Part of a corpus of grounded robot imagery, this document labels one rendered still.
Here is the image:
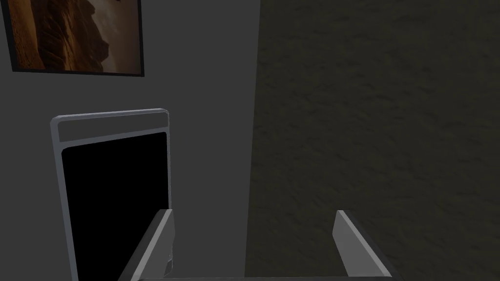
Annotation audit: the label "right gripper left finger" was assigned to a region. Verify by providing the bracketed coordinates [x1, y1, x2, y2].
[118, 208, 175, 281]

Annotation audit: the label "brown landscape picture, black frame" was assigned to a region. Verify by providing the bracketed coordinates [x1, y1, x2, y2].
[1, 0, 145, 77]

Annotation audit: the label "grey-framed black window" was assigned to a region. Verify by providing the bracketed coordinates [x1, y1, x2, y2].
[50, 108, 172, 281]

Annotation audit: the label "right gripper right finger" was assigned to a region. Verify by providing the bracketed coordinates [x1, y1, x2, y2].
[332, 209, 394, 279]

